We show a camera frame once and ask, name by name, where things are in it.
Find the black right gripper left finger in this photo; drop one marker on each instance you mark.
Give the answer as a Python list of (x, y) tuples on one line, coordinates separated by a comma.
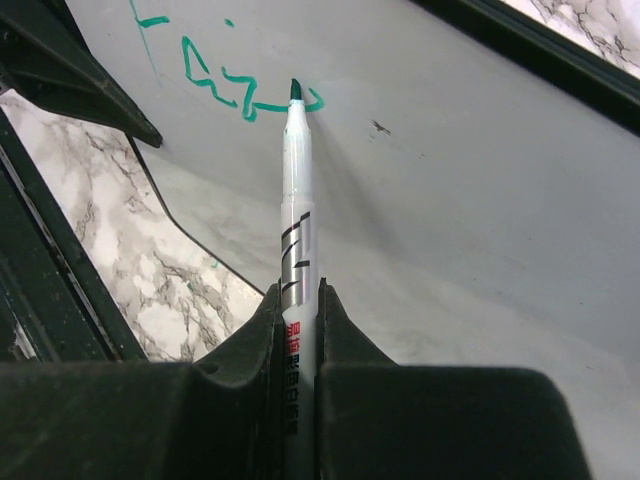
[(218, 418)]

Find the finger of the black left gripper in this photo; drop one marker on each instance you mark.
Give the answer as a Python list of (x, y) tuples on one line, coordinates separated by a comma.
[(45, 59)]

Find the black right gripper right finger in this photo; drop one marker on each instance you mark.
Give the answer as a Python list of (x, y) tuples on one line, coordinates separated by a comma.
[(377, 419)]

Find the green whiteboard marker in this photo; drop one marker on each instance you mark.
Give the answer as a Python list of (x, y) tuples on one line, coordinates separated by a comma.
[(299, 285)]

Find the white whiteboard black frame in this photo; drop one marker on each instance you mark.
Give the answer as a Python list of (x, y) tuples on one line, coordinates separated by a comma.
[(468, 211)]

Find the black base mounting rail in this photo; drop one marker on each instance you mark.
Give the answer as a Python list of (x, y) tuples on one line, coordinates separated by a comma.
[(49, 287)]

